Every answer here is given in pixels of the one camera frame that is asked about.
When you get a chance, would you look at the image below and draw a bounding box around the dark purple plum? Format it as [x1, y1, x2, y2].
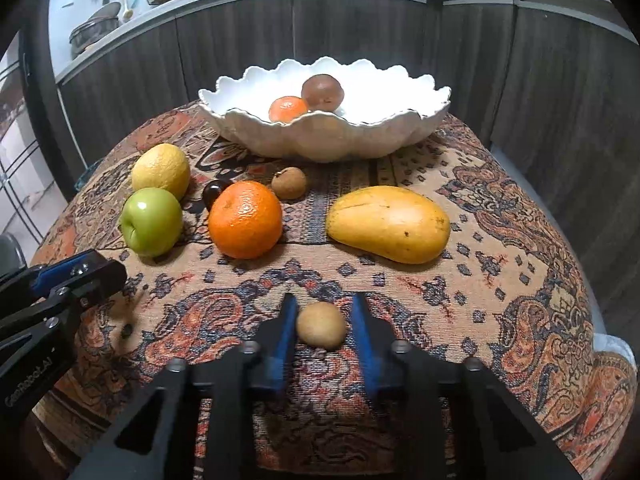
[202, 179, 231, 210]

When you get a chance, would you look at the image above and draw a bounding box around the small tan round fruit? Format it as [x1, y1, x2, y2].
[296, 302, 347, 350]

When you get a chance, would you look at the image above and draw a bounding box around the green apple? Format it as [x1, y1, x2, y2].
[119, 188, 183, 258]

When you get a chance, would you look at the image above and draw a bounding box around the yellow lemon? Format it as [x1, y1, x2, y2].
[131, 143, 191, 200]

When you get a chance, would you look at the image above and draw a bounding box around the large orange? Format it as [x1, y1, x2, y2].
[208, 181, 283, 260]

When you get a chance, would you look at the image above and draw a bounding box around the patterned woven tablecloth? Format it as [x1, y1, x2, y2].
[32, 105, 637, 479]

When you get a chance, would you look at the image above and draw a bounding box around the yellow mango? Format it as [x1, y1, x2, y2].
[326, 185, 450, 264]

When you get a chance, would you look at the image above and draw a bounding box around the small brown kiwi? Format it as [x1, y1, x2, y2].
[271, 167, 307, 200]

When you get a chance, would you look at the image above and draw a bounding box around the small tangerine in bowl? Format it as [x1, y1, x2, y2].
[268, 96, 309, 124]

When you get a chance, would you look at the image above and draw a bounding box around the dark pot with lid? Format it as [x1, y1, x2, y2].
[68, 1, 122, 60]

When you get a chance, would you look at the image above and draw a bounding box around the white scalloped ceramic bowl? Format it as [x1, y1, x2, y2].
[198, 56, 451, 162]

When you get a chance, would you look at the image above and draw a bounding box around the brown passion fruit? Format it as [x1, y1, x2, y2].
[302, 74, 345, 113]

